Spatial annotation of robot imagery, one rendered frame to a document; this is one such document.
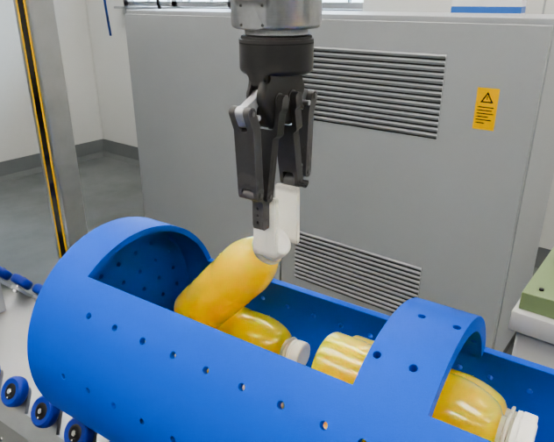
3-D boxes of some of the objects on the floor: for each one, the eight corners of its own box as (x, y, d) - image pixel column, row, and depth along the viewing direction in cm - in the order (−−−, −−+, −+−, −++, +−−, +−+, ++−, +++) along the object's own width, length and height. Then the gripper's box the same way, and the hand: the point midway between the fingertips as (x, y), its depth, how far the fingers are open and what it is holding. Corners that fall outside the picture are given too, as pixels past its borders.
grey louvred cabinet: (205, 226, 381) (193, 8, 325) (520, 333, 259) (587, 14, 203) (145, 253, 342) (119, 10, 286) (483, 394, 220) (553, 18, 164)
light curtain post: (116, 490, 177) (20, -103, 111) (128, 499, 174) (38, -106, 108) (101, 503, 172) (-8, -107, 107) (113, 513, 169) (10, -111, 103)
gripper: (289, 27, 61) (287, 217, 70) (191, 35, 48) (205, 267, 58) (348, 29, 57) (338, 231, 67) (259, 39, 45) (262, 286, 54)
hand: (277, 220), depth 61 cm, fingers closed on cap, 4 cm apart
